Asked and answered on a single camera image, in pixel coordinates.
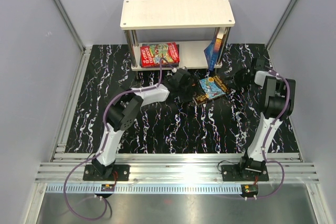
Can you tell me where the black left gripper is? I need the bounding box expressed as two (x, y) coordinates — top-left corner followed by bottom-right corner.
(177, 75), (205, 103)

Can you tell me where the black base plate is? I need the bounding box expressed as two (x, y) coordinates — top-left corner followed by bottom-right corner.
(82, 164), (130, 182)
(220, 164), (269, 182)

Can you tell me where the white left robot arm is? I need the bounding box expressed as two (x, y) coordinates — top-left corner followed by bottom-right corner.
(91, 68), (199, 180)

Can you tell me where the dark blue 1984 book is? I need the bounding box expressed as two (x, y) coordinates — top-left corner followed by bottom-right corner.
(140, 43), (181, 69)

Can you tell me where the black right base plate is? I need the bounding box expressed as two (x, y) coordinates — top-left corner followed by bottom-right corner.
(220, 164), (269, 182)

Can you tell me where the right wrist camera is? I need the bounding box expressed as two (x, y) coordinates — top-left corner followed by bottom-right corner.
(251, 58), (265, 72)

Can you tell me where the white slotted cable duct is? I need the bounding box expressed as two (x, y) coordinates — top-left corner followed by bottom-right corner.
(46, 183), (242, 195)

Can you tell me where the aluminium front rail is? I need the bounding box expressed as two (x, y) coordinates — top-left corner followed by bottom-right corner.
(35, 152), (319, 184)

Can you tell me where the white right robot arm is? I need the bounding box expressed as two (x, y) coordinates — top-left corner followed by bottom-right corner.
(230, 68), (296, 181)

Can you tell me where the blue orange sunset book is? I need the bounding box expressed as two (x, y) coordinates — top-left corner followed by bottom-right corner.
(204, 27), (228, 71)

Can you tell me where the black treehouse book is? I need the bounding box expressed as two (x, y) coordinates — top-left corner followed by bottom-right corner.
(193, 75), (230, 105)

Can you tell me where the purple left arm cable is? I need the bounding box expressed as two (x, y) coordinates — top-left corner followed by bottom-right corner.
(62, 57), (177, 221)

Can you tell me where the red treehouse book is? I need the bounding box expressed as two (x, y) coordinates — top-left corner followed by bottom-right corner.
(140, 41), (181, 68)

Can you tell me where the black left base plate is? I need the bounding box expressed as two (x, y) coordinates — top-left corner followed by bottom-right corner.
(82, 164), (130, 182)

